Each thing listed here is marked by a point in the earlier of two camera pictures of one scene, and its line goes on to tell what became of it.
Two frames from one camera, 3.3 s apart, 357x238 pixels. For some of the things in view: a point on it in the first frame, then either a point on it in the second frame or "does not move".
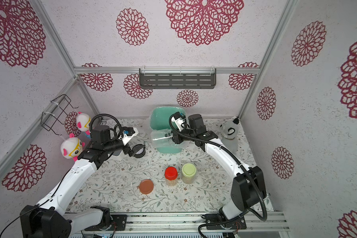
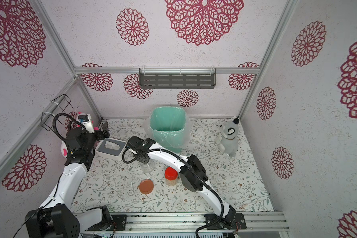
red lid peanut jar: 171,173 does not move
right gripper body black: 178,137 -> 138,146
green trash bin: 159,118 does not move
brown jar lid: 146,186 does not move
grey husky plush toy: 229,130 does not move
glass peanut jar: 162,138 -> 147,168
